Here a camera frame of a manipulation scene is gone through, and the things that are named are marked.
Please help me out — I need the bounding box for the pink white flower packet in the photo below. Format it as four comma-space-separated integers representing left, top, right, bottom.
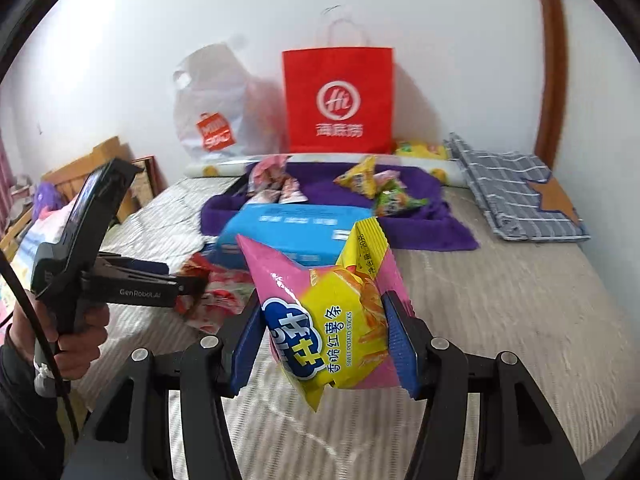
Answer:
175, 263, 254, 335

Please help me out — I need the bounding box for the pink yellow potato sticks bag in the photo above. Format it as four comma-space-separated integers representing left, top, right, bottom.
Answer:
236, 218, 414, 410

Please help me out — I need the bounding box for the yellow snack packet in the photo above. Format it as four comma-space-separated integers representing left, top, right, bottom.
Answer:
333, 155, 378, 200

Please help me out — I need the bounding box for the green snack packet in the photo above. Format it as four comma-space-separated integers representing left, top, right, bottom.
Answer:
373, 179, 430, 217

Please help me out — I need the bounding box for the person left hand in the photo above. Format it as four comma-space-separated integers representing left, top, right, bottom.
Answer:
8, 292, 110, 380

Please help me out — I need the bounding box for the red snack packet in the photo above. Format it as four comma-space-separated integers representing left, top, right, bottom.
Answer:
177, 252, 212, 280

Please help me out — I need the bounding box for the patterned small box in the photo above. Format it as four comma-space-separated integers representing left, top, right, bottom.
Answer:
131, 155, 165, 208

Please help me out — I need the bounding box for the wooden bed headboard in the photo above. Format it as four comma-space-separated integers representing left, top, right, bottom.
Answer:
1, 136, 132, 260

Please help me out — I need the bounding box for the pink purple candy packet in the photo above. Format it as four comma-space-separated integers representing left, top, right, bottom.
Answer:
246, 155, 308, 205

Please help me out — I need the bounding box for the white Miniso plastic bag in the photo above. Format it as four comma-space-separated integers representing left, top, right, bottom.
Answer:
172, 44, 286, 160

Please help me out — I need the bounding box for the blue tissue pack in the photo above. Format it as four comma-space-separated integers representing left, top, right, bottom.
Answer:
206, 204, 371, 270

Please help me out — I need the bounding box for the grey checked folded cloth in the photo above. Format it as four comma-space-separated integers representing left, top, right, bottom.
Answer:
445, 133, 590, 243

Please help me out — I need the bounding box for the purple towel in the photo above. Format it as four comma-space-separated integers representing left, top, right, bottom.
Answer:
200, 162, 478, 252

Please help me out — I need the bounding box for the red paper shopping bag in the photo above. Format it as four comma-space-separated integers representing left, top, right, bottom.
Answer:
281, 5, 395, 155

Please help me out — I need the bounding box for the yellow lemon tea pack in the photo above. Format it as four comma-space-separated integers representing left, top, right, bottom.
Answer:
394, 140, 449, 160

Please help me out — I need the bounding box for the black cable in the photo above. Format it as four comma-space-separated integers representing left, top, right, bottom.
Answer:
0, 249, 82, 443

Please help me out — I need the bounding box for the brown wooden door frame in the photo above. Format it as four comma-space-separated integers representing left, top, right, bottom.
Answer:
535, 0, 568, 168

